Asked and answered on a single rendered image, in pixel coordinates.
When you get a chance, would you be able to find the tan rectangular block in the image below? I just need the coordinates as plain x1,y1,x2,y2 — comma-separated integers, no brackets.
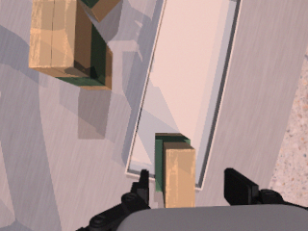
29,0,113,90
78,0,120,22
155,133,195,208

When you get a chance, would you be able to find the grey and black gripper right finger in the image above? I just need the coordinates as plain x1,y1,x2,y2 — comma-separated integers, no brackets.
224,167,308,211

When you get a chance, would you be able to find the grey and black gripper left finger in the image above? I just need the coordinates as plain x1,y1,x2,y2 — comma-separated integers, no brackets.
76,169,151,231

